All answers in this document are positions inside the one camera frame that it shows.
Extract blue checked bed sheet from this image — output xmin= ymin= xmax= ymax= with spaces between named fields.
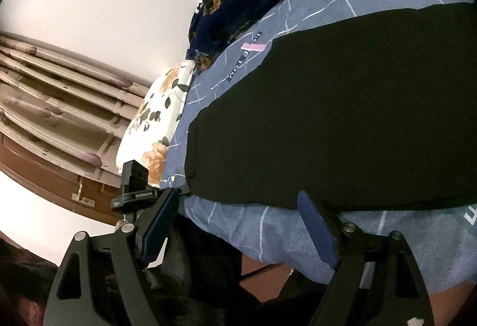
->
xmin=164 ymin=0 xmax=477 ymax=293

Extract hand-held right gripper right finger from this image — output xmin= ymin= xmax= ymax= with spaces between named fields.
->
xmin=297 ymin=190 xmax=435 ymax=326

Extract black pants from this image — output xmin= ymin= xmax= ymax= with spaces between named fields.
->
xmin=184 ymin=2 xmax=477 ymax=213

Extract white floral pillow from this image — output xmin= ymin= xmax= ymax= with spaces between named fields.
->
xmin=116 ymin=61 xmax=196 ymax=189

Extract beige flowered curtain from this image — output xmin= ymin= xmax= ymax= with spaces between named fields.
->
xmin=0 ymin=32 xmax=153 ymax=181

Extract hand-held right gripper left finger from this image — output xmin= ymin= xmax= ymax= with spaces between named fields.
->
xmin=43 ymin=187 xmax=180 ymax=326

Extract person's left forearm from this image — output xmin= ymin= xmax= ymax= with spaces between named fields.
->
xmin=0 ymin=233 xmax=60 ymax=326

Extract brown wooden cabinet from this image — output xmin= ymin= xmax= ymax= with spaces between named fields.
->
xmin=0 ymin=136 xmax=127 ymax=226

